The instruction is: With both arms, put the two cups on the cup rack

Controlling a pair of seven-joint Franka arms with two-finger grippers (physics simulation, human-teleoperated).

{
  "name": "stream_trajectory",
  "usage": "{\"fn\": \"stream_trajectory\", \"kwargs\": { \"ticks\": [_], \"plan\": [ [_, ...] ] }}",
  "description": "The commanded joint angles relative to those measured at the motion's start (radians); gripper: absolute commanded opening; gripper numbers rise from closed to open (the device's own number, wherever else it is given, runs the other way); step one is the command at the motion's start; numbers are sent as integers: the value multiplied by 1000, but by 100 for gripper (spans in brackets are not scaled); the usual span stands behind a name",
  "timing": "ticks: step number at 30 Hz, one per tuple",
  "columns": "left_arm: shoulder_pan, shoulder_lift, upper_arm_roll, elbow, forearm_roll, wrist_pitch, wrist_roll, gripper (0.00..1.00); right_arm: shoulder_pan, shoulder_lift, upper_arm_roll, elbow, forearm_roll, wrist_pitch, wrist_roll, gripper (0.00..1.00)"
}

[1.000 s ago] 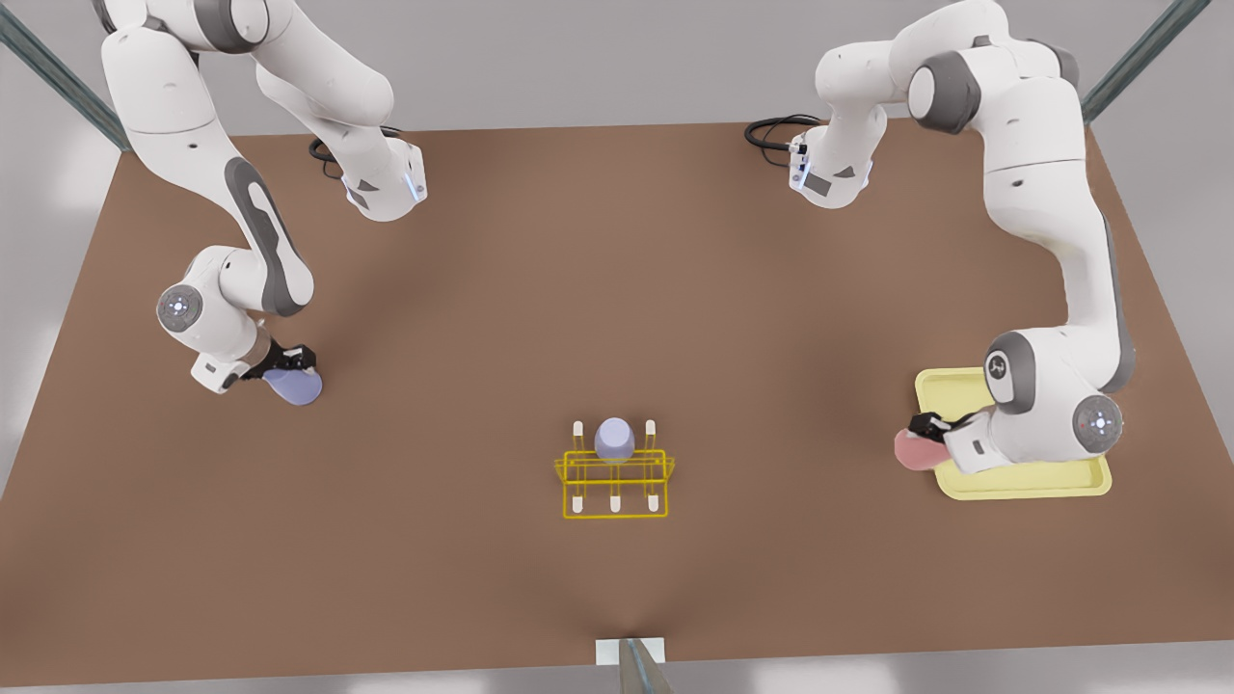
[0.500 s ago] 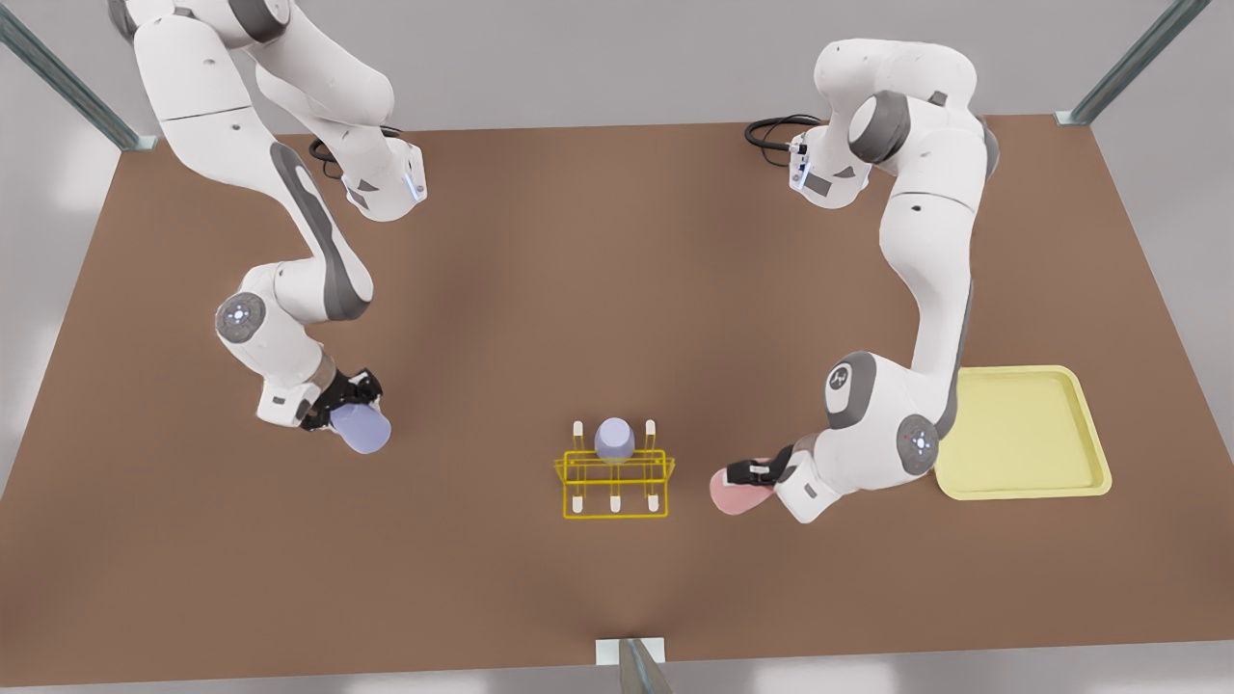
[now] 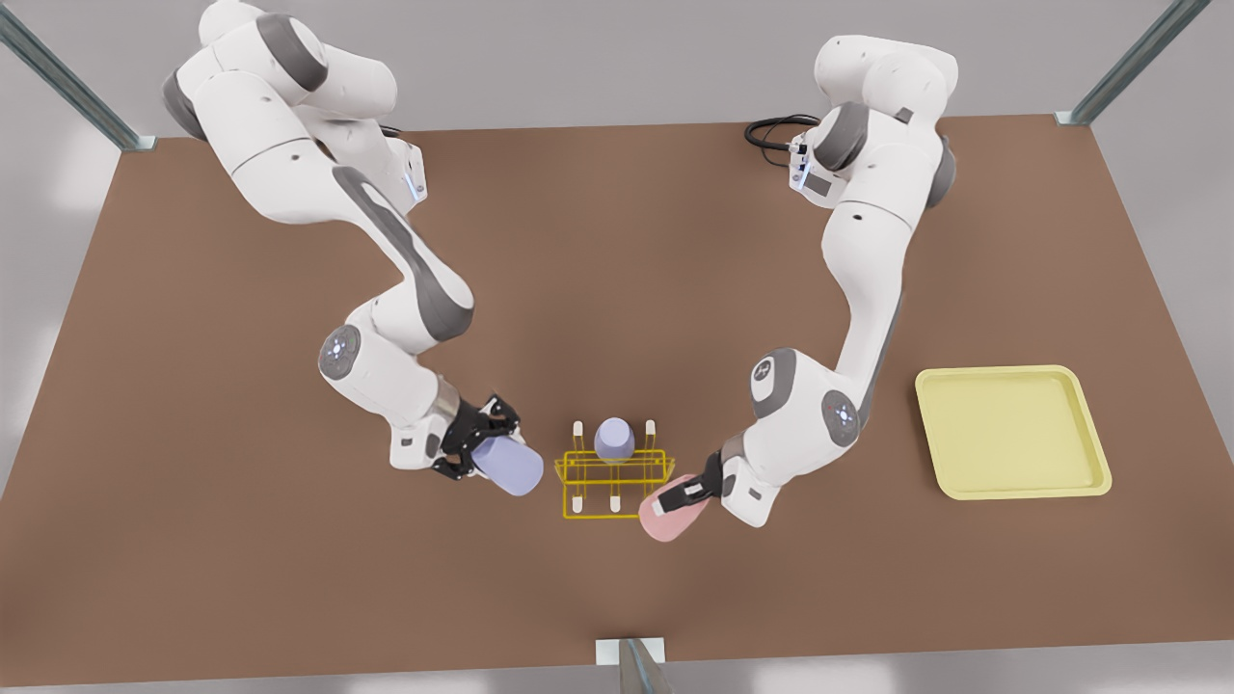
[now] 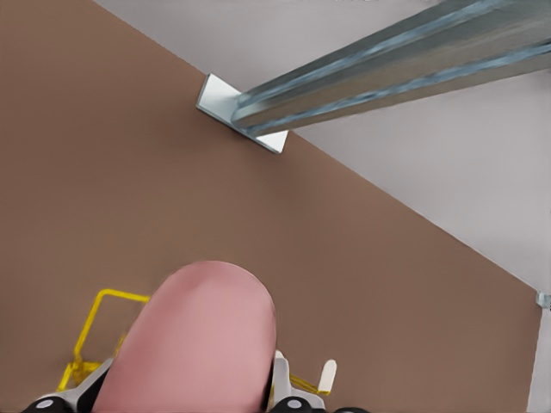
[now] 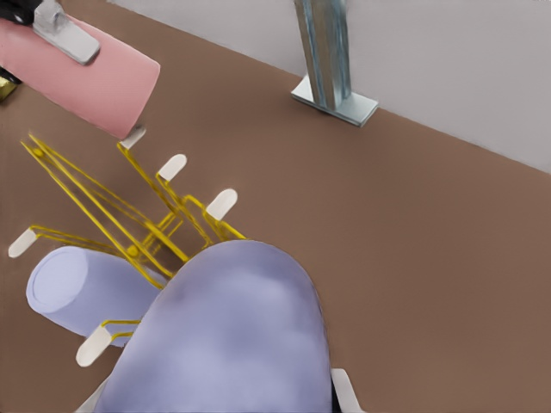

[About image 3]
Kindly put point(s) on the lavender cup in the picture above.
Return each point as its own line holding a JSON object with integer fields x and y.
{"x": 614, "y": 440}
{"x": 509, "y": 467}

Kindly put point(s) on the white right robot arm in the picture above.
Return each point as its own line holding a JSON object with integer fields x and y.
{"x": 289, "y": 145}

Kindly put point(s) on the silver frame post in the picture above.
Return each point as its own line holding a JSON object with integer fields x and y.
{"x": 631, "y": 665}
{"x": 1128, "y": 63}
{"x": 67, "y": 82}

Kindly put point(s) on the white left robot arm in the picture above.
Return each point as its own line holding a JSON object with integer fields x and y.
{"x": 868, "y": 241}

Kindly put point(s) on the pale yellow tray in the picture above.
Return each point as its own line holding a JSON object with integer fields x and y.
{"x": 1010, "y": 432}

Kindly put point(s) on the pink cup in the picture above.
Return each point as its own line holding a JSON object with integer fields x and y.
{"x": 667, "y": 516}

